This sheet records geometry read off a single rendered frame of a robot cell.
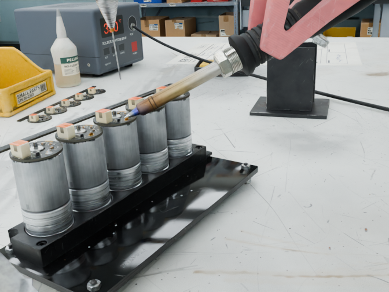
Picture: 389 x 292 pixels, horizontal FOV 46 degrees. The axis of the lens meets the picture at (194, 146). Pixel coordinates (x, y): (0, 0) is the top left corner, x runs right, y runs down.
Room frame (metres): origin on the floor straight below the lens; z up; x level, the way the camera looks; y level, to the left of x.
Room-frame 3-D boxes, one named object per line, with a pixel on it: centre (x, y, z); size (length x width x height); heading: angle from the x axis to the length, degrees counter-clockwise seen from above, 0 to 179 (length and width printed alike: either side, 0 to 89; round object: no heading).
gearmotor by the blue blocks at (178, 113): (0.30, 0.01, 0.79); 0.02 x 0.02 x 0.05
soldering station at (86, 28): (0.72, 0.17, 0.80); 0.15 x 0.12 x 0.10; 61
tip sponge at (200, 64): (0.65, -0.05, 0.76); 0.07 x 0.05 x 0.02; 81
